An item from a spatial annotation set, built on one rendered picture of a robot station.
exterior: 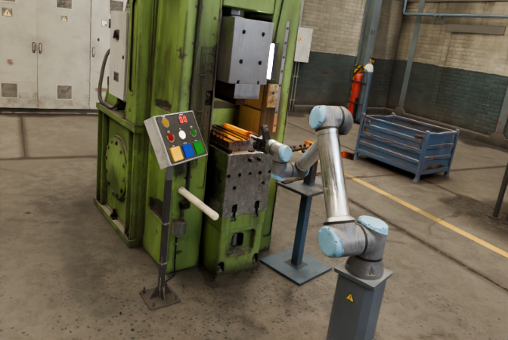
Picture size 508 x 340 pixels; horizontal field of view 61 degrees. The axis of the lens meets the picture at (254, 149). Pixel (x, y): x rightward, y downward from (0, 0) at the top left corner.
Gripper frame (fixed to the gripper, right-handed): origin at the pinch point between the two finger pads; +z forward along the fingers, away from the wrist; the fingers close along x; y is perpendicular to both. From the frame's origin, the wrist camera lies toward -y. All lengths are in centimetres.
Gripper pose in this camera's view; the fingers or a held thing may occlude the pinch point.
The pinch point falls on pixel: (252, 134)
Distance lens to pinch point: 281.2
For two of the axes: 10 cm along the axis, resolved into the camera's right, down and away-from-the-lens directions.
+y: -1.3, 9.6, 2.6
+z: -5.8, -2.9, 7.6
